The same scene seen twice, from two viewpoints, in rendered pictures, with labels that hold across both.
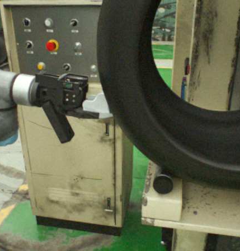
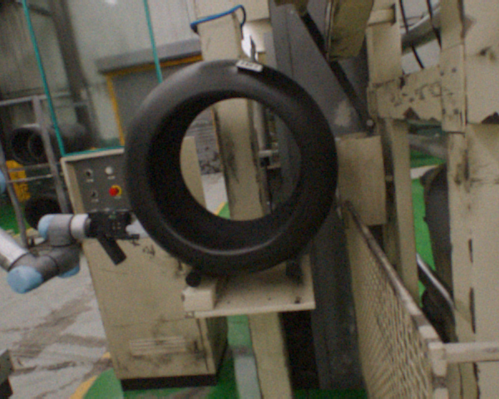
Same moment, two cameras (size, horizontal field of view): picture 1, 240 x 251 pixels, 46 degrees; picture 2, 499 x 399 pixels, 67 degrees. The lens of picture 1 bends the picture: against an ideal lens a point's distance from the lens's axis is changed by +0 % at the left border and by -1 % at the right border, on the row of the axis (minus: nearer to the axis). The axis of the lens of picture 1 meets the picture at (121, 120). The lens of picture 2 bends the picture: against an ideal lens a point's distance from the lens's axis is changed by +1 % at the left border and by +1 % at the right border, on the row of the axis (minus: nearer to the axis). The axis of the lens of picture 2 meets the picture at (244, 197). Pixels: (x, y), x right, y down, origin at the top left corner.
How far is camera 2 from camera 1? 54 cm
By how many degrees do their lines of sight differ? 12
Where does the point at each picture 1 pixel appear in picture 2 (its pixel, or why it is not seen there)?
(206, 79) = (239, 195)
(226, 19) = (241, 146)
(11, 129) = (73, 261)
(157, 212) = (194, 304)
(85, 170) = (165, 312)
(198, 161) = (207, 252)
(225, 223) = (250, 304)
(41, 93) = (94, 227)
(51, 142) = (126, 287)
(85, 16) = not seen: hidden behind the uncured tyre
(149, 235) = (249, 378)
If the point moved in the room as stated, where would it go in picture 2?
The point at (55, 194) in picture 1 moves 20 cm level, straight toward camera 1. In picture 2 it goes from (137, 347) to (140, 370)
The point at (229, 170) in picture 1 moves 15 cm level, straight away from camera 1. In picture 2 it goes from (229, 254) to (248, 235)
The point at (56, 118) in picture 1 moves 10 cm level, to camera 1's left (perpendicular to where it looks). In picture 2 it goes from (107, 244) to (74, 250)
